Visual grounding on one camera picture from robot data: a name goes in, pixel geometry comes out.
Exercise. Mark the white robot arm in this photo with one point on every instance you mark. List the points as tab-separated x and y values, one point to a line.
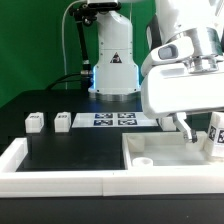
116	74

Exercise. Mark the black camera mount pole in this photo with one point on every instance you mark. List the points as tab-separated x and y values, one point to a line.
84	16

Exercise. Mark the white square table top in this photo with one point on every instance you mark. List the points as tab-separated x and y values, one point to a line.
156	149

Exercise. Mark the white fiducial marker sheet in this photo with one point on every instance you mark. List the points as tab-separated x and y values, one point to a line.
112	119

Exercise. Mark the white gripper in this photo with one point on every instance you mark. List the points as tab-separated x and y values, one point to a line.
168	87

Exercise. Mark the white U-shaped obstacle fence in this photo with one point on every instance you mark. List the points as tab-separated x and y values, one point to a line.
131	181

